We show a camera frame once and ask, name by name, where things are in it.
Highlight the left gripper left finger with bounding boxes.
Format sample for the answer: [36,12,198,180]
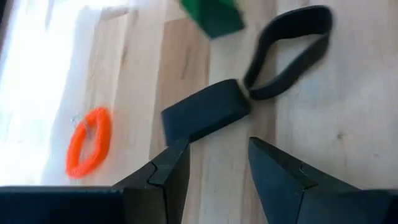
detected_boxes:
[113,138,191,224]

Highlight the yellow green crayon box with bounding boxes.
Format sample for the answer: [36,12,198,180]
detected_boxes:
[179,0,246,40]

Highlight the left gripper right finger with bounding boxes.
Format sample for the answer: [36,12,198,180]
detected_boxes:
[248,136,360,224]

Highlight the red coil wristband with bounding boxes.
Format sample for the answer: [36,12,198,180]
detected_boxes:
[65,106,113,180]

